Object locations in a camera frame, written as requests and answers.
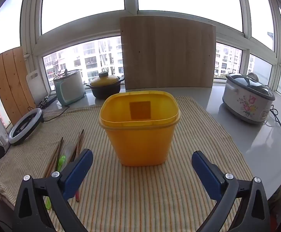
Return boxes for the white ring light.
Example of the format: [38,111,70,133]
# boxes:
[8,108,44,147]

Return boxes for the floral white slow cooker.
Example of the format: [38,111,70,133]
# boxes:
[222,72,276,125]

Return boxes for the black pot yellow lid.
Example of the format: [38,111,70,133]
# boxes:
[86,71,125,99]

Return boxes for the orange pine plank board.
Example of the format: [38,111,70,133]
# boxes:
[0,46,37,126]

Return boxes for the light wooden board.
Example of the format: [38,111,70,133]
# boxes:
[120,15,217,90]

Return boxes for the bunch of brown chopsticks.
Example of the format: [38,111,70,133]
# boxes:
[43,129,85,202]

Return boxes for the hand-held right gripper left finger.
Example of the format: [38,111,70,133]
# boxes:
[12,148,94,232]

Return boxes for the striped table cloth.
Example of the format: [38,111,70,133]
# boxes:
[0,96,254,232]

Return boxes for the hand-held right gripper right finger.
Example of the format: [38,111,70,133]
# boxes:
[191,150,271,232]

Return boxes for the dark long tool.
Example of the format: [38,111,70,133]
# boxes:
[46,94,58,105]

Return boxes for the white cutting board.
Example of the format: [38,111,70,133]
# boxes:
[25,69,50,107]

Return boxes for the clear plastic spoon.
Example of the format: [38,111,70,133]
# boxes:
[63,142,76,163]

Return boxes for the green plastic spoon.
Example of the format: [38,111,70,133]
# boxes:
[46,155,67,210]

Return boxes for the white teal rice cooker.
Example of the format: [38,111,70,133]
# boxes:
[53,69,87,106]

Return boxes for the black rice cooker cable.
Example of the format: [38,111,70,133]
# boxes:
[42,105,70,122]

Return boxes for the white power strip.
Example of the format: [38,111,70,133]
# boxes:
[0,135,9,150]

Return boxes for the yellow plastic container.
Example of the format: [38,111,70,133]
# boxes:
[99,90,181,167]

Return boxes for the apartment buildings outside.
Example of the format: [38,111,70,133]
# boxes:
[43,36,256,87]

